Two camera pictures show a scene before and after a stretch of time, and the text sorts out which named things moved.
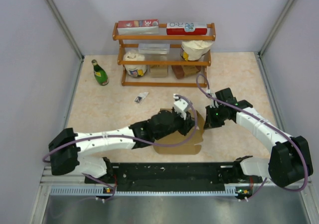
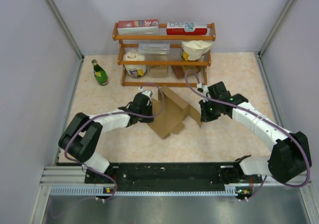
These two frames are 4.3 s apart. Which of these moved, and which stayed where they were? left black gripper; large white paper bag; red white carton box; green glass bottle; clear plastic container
Moved: left black gripper
Stayed: red white carton box; clear plastic container; green glass bottle; large white paper bag
